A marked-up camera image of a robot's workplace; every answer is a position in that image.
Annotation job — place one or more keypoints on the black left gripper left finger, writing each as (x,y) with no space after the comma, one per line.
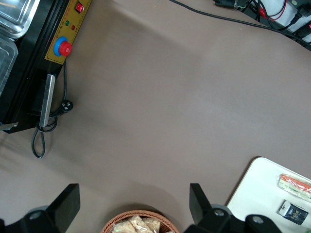
(65,206)

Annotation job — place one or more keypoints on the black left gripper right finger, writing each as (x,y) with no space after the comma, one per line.
(201,208)

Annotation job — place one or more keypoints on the cream rectangular tray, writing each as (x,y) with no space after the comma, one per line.
(257,189)

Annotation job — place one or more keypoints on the round brown wicker basket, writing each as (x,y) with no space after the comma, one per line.
(109,222)

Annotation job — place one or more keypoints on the clear packet of brown snacks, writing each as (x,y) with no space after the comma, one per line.
(153,222)
(121,228)
(138,224)

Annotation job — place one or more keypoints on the small black snack box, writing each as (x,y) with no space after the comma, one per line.
(294,213)

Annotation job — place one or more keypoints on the plastic wrapped orange sandwich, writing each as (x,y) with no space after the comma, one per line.
(295,185)

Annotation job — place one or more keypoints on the black sealing machine yellow panel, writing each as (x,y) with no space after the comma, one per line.
(24,80)

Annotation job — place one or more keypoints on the clear plastic container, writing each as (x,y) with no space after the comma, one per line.
(6,63)

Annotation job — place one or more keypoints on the stainless steel container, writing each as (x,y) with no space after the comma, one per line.
(17,17)

